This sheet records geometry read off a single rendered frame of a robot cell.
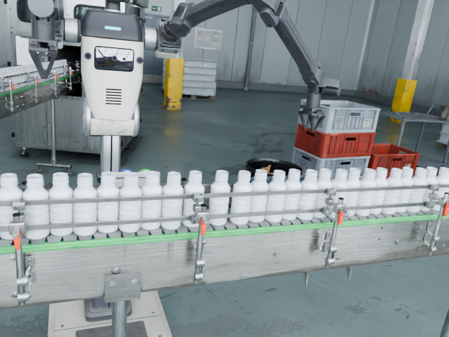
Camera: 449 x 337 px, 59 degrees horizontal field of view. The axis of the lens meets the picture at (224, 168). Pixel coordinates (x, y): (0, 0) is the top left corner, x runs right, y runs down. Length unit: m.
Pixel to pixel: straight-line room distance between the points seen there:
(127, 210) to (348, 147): 2.83
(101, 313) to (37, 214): 1.00
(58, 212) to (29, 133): 4.04
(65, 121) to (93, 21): 3.33
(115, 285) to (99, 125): 0.70
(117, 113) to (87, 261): 0.69
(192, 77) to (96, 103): 9.04
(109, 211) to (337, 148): 2.75
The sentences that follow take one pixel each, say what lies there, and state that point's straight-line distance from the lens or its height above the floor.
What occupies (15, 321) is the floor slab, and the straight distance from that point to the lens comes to 2.54.
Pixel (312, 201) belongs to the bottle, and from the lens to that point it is 1.33.
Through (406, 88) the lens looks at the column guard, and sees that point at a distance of 11.17.
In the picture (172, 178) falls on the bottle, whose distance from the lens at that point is 1.12.
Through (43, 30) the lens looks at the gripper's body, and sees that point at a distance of 1.16.
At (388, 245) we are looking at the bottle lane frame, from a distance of 1.60.
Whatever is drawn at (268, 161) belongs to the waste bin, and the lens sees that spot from 3.37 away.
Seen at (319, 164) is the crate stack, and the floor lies 0.61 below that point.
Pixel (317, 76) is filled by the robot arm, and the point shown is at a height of 1.44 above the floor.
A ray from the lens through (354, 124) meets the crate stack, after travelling 3.68.
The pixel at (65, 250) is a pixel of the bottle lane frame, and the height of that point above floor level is 0.98.
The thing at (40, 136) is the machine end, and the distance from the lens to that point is 5.09.
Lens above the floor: 1.53
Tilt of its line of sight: 18 degrees down
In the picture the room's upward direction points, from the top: 6 degrees clockwise
